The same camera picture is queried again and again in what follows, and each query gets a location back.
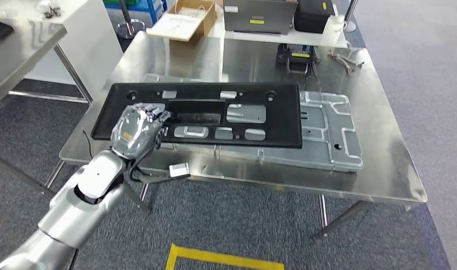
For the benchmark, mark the white plastic jug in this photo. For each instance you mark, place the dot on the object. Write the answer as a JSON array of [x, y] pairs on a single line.
[[332, 31]]

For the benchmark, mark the black device with yellow label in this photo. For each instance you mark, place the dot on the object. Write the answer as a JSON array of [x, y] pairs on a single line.
[[299, 56]]

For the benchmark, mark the chrome stanchion post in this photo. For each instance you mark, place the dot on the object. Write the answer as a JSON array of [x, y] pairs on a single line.
[[350, 18]]

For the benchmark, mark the blue plastic crate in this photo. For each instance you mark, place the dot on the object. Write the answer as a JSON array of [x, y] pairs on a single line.
[[146, 9]]

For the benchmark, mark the grey metal case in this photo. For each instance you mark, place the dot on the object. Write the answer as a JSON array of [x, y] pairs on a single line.
[[258, 15]]

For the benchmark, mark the stanchion with black pole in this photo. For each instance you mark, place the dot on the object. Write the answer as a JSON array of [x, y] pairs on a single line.
[[130, 29]]

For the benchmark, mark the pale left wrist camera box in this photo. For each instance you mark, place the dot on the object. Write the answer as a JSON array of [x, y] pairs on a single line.
[[179, 170]]

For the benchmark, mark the small dark parts pile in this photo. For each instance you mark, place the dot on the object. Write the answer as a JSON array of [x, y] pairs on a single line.
[[49, 9]]

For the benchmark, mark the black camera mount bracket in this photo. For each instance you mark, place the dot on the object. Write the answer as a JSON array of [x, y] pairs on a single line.
[[153, 179]]

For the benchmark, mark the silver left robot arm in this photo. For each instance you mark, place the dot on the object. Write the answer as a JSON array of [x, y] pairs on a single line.
[[72, 216]]

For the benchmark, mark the black case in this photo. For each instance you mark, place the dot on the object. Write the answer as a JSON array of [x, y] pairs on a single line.
[[314, 16]]

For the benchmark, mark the stainless steel workbench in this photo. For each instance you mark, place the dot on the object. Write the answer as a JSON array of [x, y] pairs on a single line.
[[381, 149]]

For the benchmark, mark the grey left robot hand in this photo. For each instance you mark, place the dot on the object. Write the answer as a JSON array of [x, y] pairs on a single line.
[[135, 130]]

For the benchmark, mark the black plastic plate frame part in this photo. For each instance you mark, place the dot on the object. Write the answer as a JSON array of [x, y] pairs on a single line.
[[284, 119]]

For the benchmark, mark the white cabinet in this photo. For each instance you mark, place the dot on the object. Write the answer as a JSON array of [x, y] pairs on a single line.
[[94, 41]]

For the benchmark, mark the white shelf board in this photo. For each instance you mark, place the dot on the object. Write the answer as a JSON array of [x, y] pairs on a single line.
[[273, 38]]

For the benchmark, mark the open cardboard box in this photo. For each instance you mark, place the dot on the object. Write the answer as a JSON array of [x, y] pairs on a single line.
[[179, 24]]

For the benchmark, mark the silver stamped metal panel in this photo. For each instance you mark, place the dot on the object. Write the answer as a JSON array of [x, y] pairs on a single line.
[[325, 130]]

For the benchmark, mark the stainless steel side table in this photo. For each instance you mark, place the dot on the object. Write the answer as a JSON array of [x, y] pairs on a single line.
[[19, 48]]

